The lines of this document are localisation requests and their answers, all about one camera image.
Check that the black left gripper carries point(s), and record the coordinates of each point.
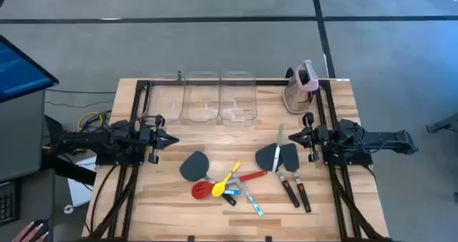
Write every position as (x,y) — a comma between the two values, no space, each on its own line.
(148,138)

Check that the small black table clamp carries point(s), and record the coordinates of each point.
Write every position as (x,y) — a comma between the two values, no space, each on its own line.
(179,74)
(290,73)

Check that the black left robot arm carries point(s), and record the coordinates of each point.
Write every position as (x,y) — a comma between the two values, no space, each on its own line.
(89,140)

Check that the computer monitor blue screen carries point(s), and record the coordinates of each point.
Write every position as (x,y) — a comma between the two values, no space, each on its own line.
(21,70)

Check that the blue patterned metal tongs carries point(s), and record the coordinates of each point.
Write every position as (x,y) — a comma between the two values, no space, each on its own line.
(255,206)

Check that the black desk leg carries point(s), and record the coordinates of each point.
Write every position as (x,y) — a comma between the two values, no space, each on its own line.
(68,168)

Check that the black aluminium table frame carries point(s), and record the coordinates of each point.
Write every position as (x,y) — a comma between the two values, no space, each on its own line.
(272,82)

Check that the person's hand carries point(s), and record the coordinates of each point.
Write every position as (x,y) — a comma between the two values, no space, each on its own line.
(28,233)

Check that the clear plastic bin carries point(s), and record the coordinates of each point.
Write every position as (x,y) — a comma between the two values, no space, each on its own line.
(162,99)
(238,99)
(200,99)

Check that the yellow spoon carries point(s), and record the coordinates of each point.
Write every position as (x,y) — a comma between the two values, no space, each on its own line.
(217,190)

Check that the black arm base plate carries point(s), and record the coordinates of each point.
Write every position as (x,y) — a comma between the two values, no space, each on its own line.
(358,159)
(107,160)

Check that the blue spoon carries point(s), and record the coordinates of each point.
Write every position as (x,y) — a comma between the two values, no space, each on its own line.
(234,192)

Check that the white sheet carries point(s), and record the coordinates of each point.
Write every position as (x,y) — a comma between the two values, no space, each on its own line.
(80,192)

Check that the grey desk cabinet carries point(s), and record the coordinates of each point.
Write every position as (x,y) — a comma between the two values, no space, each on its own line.
(21,138)

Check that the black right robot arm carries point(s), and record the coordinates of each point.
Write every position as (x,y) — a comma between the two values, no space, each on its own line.
(375,140)

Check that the black keyboard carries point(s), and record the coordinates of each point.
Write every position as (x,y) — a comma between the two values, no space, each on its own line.
(7,202)

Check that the red slotted spoon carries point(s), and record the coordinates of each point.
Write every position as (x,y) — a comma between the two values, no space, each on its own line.
(200,190)

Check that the black computer mouse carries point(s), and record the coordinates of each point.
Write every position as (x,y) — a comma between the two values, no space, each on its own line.
(43,225)

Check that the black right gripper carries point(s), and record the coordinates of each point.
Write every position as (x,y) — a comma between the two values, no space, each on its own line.
(316,138)

